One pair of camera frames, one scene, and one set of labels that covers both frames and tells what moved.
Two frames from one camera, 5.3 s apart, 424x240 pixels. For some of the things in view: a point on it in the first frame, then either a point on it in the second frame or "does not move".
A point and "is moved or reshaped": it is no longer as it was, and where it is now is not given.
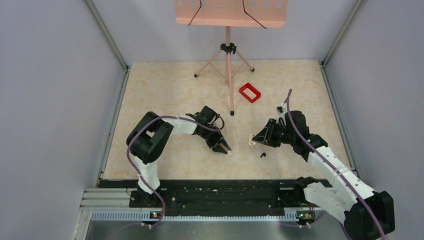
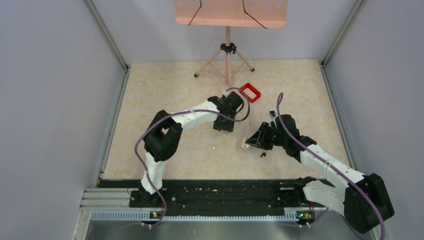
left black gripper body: [213, 138] -> [226, 125]
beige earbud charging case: [251, 142] is moved or reshaped
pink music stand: [242, 13] does not move
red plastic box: [250, 92] does not move
